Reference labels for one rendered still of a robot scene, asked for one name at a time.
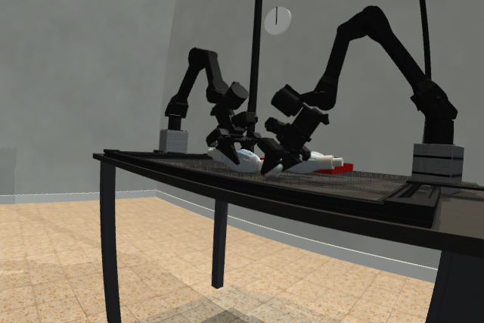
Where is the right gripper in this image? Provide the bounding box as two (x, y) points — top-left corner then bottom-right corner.
(206, 114), (262, 165)

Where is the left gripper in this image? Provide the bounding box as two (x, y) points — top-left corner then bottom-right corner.
(257, 123), (312, 175)

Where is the red tray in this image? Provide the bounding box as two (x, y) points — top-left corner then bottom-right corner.
(314, 163), (353, 174)

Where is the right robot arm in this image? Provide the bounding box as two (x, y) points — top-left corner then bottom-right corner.
(165, 48), (258, 131)

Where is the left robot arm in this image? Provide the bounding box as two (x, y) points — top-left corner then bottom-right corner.
(271, 5), (458, 144)

